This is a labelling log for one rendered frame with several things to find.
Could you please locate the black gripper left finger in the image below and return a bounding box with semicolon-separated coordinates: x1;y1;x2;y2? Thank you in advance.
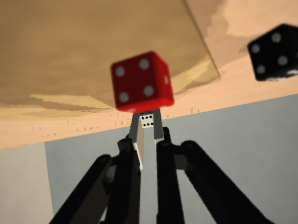
49;113;144;224

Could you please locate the red die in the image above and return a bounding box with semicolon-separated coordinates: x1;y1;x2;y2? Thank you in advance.
110;51;175;113

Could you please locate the tan flat mat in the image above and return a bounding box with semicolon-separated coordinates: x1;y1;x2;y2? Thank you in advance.
0;0;221;121

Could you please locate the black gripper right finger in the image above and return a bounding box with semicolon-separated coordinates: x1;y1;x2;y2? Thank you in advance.
153;109;275;224

